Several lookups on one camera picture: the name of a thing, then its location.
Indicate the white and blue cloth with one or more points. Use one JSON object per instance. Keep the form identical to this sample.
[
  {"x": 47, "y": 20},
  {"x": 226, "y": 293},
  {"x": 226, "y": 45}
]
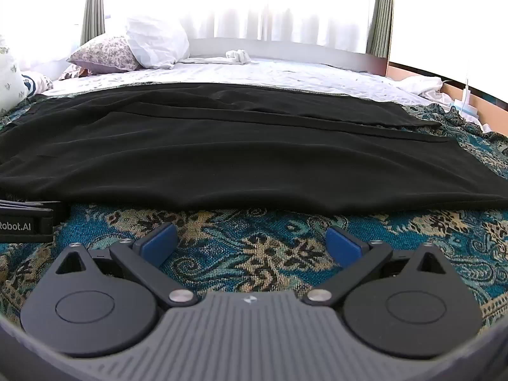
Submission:
[{"x": 36, "y": 82}]

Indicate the white pillow at headboard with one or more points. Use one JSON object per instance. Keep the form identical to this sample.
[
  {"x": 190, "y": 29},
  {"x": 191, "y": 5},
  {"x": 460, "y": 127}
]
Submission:
[{"x": 426, "y": 86}]

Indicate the grey bed headboard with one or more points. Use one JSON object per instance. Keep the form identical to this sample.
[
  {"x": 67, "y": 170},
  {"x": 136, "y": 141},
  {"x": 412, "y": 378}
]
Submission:
[{"x": 317, "y": 53}]

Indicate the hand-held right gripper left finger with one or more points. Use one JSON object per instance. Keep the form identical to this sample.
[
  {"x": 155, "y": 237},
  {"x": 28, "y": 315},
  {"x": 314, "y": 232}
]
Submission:
[{"x": 156, "y": 242}]

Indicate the grey textured pillow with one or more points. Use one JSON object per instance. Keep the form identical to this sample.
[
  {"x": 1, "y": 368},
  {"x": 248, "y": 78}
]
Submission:
[{"x": 104, "y": 53}]

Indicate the white bed sheet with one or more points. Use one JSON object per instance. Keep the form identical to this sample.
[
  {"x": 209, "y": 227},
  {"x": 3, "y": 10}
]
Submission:
[{"x": 254, "y": 73}]

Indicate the teal patterned blanket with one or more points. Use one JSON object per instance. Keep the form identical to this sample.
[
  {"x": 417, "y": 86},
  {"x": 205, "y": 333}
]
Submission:
[{"x": 246, "y": 246}]

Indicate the sheer white curtain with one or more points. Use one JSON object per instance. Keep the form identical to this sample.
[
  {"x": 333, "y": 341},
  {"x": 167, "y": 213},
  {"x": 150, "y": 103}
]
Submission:
[{"x": 254, "y": 4}]

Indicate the light blue packet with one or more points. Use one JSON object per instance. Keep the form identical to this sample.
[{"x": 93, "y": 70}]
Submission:
[{"x": 465, "y": 105}]

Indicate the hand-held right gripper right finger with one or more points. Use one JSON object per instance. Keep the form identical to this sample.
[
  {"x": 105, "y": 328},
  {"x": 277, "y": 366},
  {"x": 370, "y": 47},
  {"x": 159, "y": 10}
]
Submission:
[{"x": 344, "y": 246}]

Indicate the crumpled white cloth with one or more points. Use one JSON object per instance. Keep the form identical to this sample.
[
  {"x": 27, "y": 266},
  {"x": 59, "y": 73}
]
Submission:
[{"x": 237, "y": 56}]

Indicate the wooden bed side rail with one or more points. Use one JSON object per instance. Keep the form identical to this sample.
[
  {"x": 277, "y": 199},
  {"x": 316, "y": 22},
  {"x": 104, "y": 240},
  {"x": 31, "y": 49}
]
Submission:
[{"x": 468, "y": 95}]

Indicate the white leaf-print pillow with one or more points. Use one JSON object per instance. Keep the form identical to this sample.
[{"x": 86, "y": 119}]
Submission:
[{"x": 10, "y": 83}]

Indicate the green curtain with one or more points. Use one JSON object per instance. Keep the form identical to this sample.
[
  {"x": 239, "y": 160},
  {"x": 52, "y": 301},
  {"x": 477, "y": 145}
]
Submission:
[
  {"x": 381, "y": 12},
  {"x": 92, "y": 6}
]

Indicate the black pants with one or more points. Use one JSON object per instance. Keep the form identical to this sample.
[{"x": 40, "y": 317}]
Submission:
[{"x": 238, "y": 154}]

